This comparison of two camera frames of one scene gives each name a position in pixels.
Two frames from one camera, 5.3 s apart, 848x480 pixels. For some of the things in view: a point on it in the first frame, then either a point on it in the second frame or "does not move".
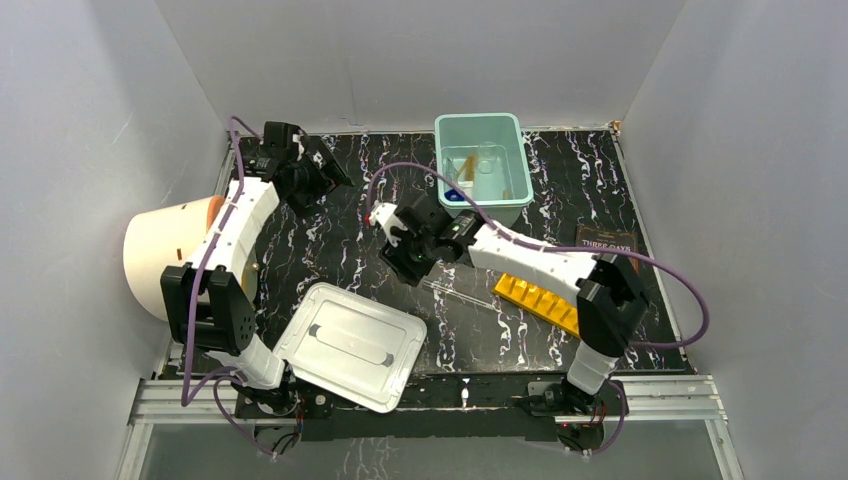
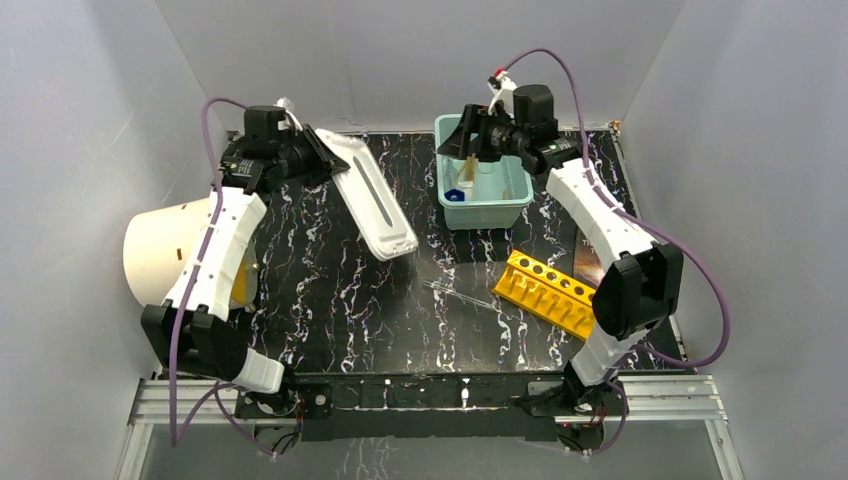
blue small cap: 454,195 does not move
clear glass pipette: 459,295 does not move
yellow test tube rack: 539,303 does not move
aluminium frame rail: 159,404 does not move
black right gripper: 394,256 to 456,144
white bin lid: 357,344 to 370,198
